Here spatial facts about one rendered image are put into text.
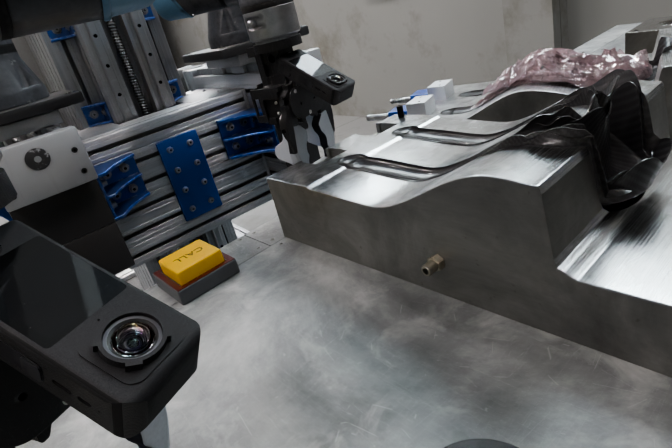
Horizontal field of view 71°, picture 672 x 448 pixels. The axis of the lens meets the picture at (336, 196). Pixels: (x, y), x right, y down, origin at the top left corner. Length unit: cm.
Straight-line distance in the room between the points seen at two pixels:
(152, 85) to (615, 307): 99
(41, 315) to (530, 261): 32
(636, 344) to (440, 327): 15
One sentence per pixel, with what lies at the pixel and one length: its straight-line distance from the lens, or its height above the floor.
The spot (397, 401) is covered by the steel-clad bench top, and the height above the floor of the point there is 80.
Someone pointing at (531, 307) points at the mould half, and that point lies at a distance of 43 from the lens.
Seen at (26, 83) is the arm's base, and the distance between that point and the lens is 101.
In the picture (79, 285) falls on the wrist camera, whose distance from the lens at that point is 23.
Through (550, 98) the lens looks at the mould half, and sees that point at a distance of 76.
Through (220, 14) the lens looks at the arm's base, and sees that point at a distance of 112.
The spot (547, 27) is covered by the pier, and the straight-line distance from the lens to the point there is 301.
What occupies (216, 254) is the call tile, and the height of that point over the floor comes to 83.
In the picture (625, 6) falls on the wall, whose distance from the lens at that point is 300.
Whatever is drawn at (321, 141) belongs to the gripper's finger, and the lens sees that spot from 76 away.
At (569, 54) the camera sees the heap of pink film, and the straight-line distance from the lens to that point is 91.
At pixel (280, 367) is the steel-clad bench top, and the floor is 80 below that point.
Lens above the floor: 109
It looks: 22 degrees down
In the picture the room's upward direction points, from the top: 14 degrees counter-clockwise
